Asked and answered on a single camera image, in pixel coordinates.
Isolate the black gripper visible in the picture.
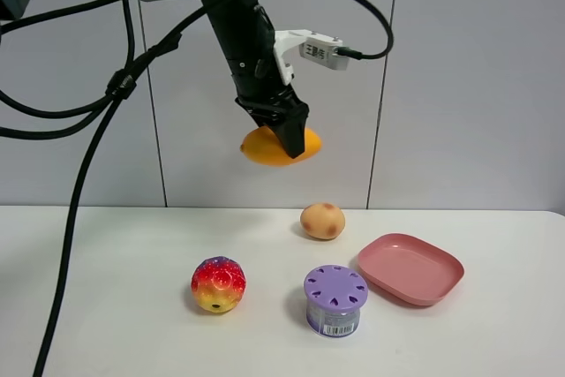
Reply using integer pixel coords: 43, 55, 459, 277
228, 58, 309, 159

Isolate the orange yellow mango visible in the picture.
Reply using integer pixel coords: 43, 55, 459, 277
240, 126, 322, 167

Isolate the brown spotted potato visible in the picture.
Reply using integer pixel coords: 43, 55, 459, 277
300, 202, 345, 240

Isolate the red yellow strawberry toy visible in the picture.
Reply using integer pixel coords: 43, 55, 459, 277
191, 256, 246, 313

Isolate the purple lid air freshener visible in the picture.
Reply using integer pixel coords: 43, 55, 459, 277
304, 265, 368, 338

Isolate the pink plastic plate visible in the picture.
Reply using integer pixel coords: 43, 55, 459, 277
358, 233, 465, 307

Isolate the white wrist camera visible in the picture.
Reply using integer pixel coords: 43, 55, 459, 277
273, 29, 350, 86

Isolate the black cable bundle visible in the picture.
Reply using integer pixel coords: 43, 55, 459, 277
0, 0, 208, 377

